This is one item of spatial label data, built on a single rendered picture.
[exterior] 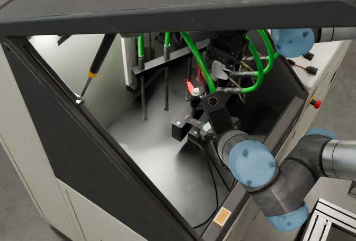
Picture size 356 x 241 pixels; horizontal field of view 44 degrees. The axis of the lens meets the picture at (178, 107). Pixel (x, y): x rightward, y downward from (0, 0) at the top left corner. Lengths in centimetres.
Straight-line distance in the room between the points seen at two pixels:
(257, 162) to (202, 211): 66
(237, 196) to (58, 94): 60
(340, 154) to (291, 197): 12
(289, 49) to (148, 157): 77
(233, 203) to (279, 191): 49
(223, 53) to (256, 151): 36
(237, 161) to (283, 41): 25
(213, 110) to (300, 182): 24
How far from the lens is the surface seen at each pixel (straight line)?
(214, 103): 96
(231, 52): 107
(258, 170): 78
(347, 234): 221
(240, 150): 78
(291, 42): 86
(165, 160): 149
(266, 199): 83
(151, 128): 157
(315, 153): 88
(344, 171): 85
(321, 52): 170
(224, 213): 128
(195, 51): 101
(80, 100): 104
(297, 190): 85
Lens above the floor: 212
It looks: 53 degrees down
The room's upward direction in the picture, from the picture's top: 2 degrees clockwise
